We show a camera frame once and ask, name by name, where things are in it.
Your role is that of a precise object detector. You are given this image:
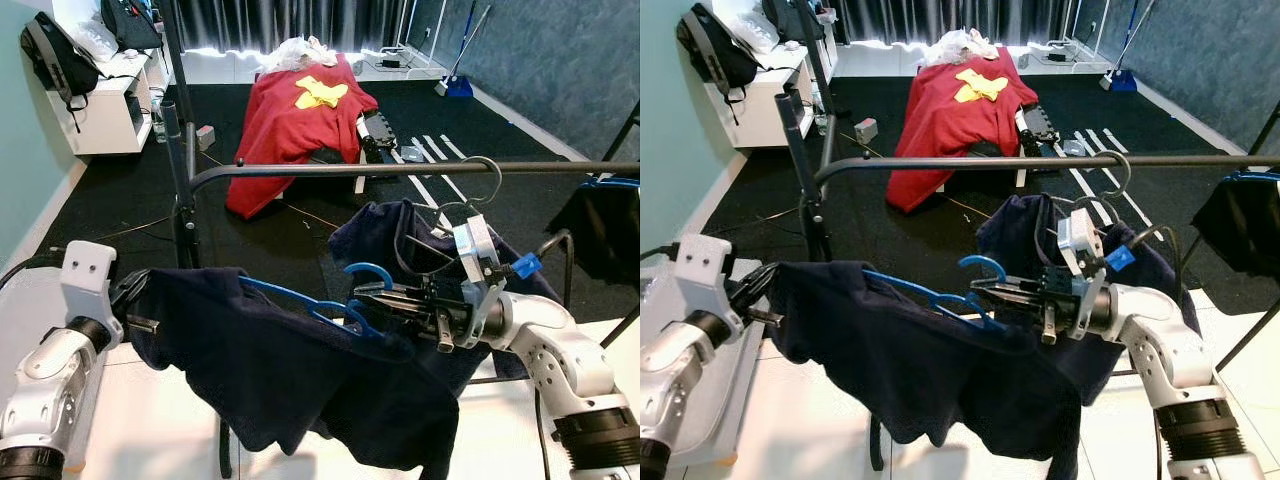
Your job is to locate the black garment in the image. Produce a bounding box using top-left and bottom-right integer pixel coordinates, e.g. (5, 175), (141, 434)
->
(545, 178), (640, 289)
(1190, 170), (1280, 291)

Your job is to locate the red blanket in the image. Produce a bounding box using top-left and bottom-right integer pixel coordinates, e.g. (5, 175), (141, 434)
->
(225, 52), (381, 221)
(885, 45), (1041, 214)

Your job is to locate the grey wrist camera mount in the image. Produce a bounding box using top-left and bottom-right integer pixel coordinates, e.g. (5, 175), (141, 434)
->
(452, 215), (506, 346)
(673, 233), (746, 346)
(60, 240), (124, 346)
(1058, 208), (1111, 336)

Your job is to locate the navy blue t-shirt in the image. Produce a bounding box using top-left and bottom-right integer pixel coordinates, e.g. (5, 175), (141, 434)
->
(328, 198), (563, 396)
(765, 260), (1086, 480)
(975, 192), (1201, 401)
(128, 265), (461, 480)

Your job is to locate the black rug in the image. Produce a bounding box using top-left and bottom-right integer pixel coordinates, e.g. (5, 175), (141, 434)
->
(700, 72), (1280, 316)
(35, 78), (640, 321)

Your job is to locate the dark pleated curtain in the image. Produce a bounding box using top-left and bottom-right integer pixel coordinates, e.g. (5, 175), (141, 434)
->
(830, 0), (1086, 46)
(165, 0), (426, 53)

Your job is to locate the white shelf cabinet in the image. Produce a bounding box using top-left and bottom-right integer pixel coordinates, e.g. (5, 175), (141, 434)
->
(700, 10), (841, 151)
(45, 15), (169, 158)

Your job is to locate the black metal clothes rack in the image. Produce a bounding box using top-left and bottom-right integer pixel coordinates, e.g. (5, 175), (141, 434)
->
(775, 0), (1280, 476)
(158, 0), (640, 480)

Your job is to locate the white plastic bag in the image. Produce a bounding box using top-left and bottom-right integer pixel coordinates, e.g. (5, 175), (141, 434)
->
(260, 36), (341, 75)
(920, 28), (1001, 69)

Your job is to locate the yellow cloth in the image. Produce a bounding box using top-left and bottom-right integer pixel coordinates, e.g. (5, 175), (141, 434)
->
(294, 74), (350, 111)
(953, 68), (1009, 104)

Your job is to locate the black machine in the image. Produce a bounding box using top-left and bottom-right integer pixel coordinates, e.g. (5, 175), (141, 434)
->
(305, 108), (401, 166)
(965, 100), (1061, 159)

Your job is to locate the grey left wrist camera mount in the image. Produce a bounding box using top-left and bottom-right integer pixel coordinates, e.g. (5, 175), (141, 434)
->
(60, 240), (124, 346)
(673, 233), (746, 346)

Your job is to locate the black backpack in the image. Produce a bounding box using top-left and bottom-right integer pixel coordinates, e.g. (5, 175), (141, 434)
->
(100, 0), (164, 51)
(20, 12), (103, 133)
(676, 5), (761, 126)
(762, 0), (826, 43)

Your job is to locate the grey wire hanger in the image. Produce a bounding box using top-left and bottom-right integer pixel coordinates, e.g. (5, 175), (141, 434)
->
(395, 155), (503, 276)
(1040, 150), (1135, 266)

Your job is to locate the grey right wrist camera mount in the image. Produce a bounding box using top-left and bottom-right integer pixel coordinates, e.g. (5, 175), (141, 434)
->
(452, 215), (506, 346)
(1058, 208), (1111, 336)

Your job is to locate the blue long-handled dustpan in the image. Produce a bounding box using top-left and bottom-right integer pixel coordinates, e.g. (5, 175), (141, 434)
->
(1098, 0), (1159, 93)
(433, 0), (494, 99)

